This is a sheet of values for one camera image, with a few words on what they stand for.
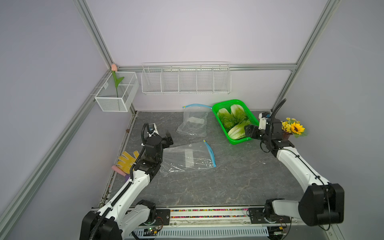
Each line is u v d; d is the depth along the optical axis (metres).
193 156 0.96
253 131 0.75
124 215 0.45
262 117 0.75
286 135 0.82
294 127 0.79
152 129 0.66
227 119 1.03
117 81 0.91
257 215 0.74
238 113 1.07
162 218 0.74
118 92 0.88
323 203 0.41
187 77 1.00
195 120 1.15
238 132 0.96
